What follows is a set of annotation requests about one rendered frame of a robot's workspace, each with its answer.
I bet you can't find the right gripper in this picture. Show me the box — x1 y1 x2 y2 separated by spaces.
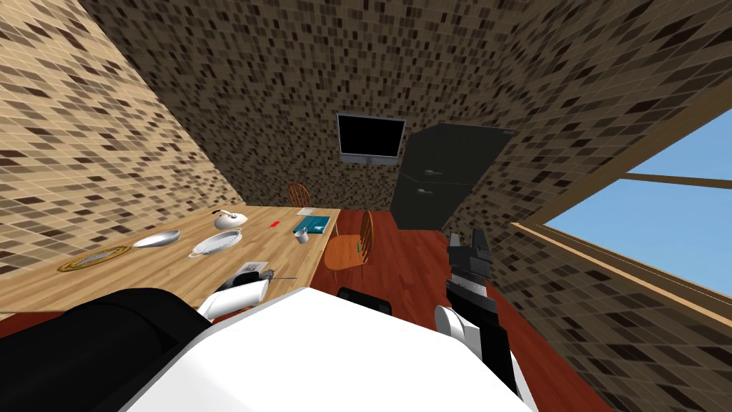
446 228 493 283

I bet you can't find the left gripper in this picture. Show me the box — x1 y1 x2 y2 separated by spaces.
219 269 277 291

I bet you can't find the white kettle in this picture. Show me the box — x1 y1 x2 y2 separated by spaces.
213 209 249 232

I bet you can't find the black refrigerator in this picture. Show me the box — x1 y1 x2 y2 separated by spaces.
389 122 519 232

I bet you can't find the wooden table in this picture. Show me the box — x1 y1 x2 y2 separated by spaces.
0 205 342 321

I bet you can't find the teal book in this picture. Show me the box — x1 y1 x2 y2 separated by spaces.
292 215 332 235

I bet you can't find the wooden chair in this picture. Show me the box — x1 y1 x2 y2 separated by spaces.
322 209 375 282
286 182 313 210

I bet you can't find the silver bowl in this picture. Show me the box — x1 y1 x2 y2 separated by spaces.
132 229 182 250

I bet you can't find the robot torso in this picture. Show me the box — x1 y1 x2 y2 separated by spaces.
117 285 539 412

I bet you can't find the black television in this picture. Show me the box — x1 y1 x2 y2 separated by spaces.
335 112 407 167

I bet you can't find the gold rimmed plate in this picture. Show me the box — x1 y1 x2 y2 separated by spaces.
56 245 133 273

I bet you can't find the wooden framed window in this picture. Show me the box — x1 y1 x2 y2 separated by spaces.
508 74 732 333

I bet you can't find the white dish with handles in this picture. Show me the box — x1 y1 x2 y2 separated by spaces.
188 228 244 259

